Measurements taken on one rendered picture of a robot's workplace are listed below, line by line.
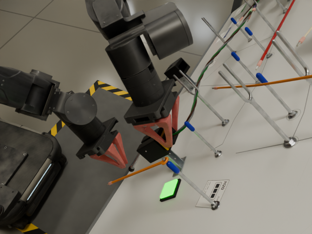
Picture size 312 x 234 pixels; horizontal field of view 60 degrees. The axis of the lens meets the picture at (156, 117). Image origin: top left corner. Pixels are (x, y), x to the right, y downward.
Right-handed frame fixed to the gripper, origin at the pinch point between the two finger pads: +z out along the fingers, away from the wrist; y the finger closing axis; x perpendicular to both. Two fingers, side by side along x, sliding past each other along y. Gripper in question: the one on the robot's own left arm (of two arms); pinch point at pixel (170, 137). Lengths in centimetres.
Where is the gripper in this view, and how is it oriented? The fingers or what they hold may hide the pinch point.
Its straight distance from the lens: 50.5
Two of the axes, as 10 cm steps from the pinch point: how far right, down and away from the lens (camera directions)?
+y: 3.1, -6.0, 7.3
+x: -8.6, 1.5, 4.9
